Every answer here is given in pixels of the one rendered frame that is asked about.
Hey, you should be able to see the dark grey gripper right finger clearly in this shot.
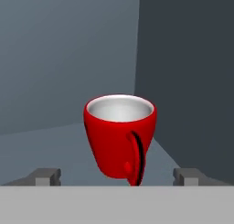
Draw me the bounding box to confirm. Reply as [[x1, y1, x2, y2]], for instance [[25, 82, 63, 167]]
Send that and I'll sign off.
[[172, 167, 231, 187]]

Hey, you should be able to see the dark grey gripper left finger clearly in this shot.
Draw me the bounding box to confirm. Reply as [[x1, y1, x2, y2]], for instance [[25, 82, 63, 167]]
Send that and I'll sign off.
[[2, 167, 62, 187]]

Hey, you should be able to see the red cup with white inside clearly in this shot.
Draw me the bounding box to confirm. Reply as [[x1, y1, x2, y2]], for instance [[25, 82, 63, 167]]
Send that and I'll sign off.
[[83, 93, 158, 187]]

